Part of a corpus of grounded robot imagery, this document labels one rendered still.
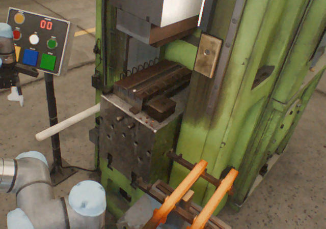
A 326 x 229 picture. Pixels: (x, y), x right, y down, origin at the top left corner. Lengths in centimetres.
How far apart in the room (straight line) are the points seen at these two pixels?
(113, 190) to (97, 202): 142
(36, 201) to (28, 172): 8
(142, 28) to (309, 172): 209
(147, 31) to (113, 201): 118
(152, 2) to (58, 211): 86
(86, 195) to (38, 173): 14
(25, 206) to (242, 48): 92
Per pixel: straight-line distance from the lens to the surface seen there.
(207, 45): 130
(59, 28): 170
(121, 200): 209
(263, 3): 119
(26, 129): 285
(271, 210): 252
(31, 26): 177
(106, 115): 164
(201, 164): 128
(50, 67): 169
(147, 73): 167
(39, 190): 74
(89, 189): 70
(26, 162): 79
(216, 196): 120
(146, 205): 145
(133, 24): 136
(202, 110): 145
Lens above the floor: 184
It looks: 36 degrees down
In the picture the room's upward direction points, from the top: 9 degrees clockwise
